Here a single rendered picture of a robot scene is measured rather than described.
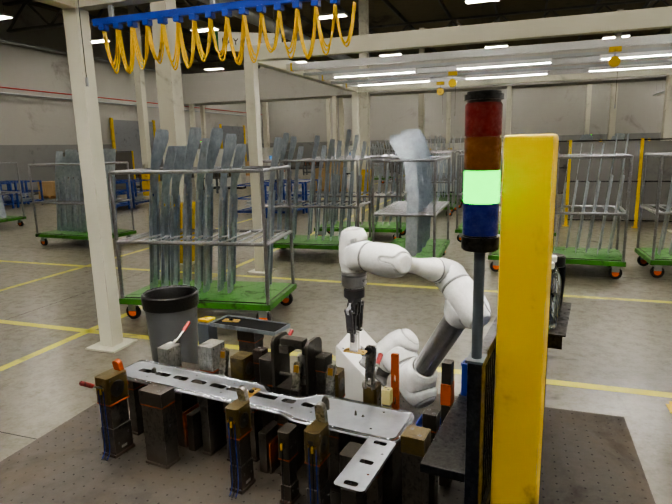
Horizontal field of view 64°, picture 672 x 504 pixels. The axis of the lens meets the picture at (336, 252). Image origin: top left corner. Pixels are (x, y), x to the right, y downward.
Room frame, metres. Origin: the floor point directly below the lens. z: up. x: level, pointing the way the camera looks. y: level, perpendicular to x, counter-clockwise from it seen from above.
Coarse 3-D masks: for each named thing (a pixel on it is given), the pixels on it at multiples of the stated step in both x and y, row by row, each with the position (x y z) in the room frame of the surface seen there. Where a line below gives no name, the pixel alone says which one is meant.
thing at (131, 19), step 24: (264, 0) 4.67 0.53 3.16; (288, 0) 4.60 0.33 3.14; (312, 0) 4.52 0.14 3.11; (336, 0) 4.45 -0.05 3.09; (96, 24) 5.23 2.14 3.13; (120, 24) 5.17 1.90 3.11; (144, 24) 5.04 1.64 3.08; (192, 24) 4.89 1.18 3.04; (264, 24) 4.71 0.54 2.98; (120, 48) 5.15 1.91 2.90; (168, 48) 5.03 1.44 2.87; (192, 48) 4.90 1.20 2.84; (216, 48) 4.82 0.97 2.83; (240, 48) 4.75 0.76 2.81; (288, 48) 4.60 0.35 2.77; (312, 48) 4.56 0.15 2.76
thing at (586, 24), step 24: (480, 24) 7.41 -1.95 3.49; (504, 24) 7.31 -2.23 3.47; (528, 24) 7.22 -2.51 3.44; (552, 24) 7.12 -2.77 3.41; (576, 24) 7.03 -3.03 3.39; (600, 24) 6.94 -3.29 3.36; (624, 24) 6.86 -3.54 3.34; (648, 24) 6.77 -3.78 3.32; (264, 48) 8.43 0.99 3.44; (336, 48) 8.06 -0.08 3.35; (360, 48) 7.94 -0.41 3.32; (384, 48) 7.83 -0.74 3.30; (408, 48) 7.78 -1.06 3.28; (648, 48) 8.53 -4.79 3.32; (288, 72) 9.90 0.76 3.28; (312, 72) 10.32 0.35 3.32; (336, 72) 10.17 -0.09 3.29; (480, 72) 10.83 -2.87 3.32; (504, 72) 10.69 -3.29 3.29; (600, 72) 11.92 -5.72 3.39; (624, 72) 11.77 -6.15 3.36; (648, 72) 11.62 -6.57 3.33
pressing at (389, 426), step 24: (144, 360) 2.42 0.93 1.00; (168, 384) 2.16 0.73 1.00; (192, 384) 2.15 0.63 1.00; (240, 384) 2.14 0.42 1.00; (264, 384) 2.12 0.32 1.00; (264, 408) 1.92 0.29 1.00; (288, 408) 1.91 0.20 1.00; (312, 408) 1.91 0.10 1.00; (336, 408) 1.90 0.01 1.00; (360, 408) 1.90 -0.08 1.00; (384, 408) 1.89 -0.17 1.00; (360, 432) 1.73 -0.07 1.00; (384, 432) 1.72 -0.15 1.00
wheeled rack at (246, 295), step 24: (144, 168) 6.85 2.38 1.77; (192, 168) 6.94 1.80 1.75; (216, 168) 6.87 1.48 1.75; (264, 168) 5.84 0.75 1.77; (288, 168) 6.63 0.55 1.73; (264, 192) 5.76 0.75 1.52; (288, 192) 6.65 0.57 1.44; (264, 216) 5.75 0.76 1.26; (120, 240) 6.16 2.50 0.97; (144, 240) 6.30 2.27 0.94; (168, 240) 6.26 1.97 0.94; (192, 240) 6.20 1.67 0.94; (216, 240) 6.13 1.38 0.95; (240, 240) 6.05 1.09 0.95; (264, 240) 5.74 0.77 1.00; (120, 264) 6.17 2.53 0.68; (264, 264) 5.75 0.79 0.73; (120, 288) 6.16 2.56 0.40; (144, 288) 6.56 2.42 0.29; (216, 288) 6.47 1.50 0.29; (240, 288) 6.44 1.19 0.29; (264, 288) 6.41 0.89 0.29; (288, 288) 6.43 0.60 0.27; (264, 312) 5.80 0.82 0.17
